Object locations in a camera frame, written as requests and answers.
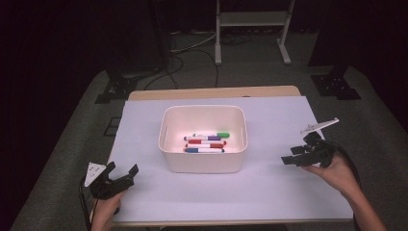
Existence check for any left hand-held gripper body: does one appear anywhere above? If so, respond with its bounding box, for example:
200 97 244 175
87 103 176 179
83 162 136 201

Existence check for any dark floor plate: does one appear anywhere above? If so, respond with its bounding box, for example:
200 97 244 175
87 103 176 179
103 115 122 138

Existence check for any person's right hand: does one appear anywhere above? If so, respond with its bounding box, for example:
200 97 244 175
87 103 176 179
301 150 362 200

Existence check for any purple marker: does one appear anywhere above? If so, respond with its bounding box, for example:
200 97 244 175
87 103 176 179
183 135 222 141

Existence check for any left hand-held gripper cable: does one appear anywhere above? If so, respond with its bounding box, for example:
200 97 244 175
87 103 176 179
78 176 94 231

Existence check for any black floor cable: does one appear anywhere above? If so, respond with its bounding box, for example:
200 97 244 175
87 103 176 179
169 48 220 90
143 54 186 90

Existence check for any brown marker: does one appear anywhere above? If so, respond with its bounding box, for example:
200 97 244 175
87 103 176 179
185 142 225 149

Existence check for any black stand base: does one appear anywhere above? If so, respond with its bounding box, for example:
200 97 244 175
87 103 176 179
94 68 139 105
310 64 363 101

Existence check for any lavender table mat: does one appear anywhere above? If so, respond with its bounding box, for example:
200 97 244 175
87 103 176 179
110 95 354 223

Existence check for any dark blue marker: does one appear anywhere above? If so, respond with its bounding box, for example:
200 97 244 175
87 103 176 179
184 147 225 154

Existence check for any white metal stand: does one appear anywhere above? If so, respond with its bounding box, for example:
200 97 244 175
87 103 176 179
214 0 296 66

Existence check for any white floor cable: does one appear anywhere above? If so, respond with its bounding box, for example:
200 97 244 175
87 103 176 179
170 30 217 54

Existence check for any bright green marker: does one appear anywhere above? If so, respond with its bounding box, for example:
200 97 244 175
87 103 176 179
192 132 231 139

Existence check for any person's left hand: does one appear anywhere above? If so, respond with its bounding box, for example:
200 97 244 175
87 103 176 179
90 192 125 231

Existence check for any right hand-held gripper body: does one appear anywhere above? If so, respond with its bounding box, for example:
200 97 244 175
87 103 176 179
300 116 341 169

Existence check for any white plastic bin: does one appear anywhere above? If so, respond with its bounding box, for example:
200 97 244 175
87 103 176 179
158 104 249 174

